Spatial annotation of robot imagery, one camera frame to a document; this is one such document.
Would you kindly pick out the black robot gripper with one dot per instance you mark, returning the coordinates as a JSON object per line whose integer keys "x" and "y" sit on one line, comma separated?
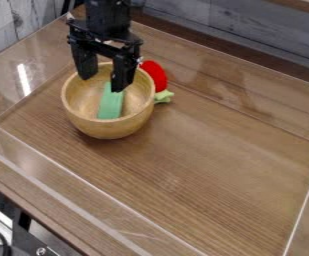
{"x": 102, "y": 34}

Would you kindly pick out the clear acrylic tray wall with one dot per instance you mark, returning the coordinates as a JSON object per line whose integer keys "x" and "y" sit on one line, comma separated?
{"x": 88, "y": 217}

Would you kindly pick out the black table leg bracket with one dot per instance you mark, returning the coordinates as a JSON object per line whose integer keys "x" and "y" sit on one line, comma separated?
{"x": 33, "y": 238}

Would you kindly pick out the brown wooden bowl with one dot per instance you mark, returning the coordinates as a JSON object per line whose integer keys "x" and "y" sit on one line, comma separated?
{"x": 81, "y": 96}

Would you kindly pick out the green rectangular block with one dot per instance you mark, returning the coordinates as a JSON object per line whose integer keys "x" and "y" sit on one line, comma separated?
{"x": 110, "y": 104}

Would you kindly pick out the red plush strawberry toy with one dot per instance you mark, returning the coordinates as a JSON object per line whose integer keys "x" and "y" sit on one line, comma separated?
{"x": 158, "y": 75}

